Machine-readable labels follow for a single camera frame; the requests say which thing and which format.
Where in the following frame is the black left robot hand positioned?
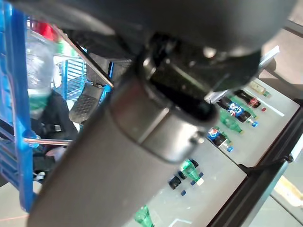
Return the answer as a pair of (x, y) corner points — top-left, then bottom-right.
(9, 0), (299, 227)

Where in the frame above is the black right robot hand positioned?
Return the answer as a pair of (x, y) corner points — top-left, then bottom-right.
(30, 92), (79, 145)

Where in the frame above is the clear water bottle red label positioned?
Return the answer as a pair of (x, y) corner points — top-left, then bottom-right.
(25, 21), (62, 119)

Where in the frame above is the blue plastic shopping basket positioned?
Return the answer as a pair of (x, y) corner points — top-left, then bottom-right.
(0, 0), (115, 213)

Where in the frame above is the Pepsi bottle round logo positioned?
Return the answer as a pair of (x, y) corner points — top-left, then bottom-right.
(207, 127), (234, 153)

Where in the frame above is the Pepsi bottle cartoon label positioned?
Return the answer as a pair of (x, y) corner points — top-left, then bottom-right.
(217, 96), (259, 128)

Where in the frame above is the Coca-Cola bottle red cap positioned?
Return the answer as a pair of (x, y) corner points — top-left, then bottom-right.
(235, 89), (267, 112)

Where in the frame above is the dark shelf board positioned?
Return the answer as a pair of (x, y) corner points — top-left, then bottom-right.
(208, 98), (303, 227)

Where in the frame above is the yellow tea bottle green cap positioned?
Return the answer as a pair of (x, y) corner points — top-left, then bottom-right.
(249, 79), (272, 97)

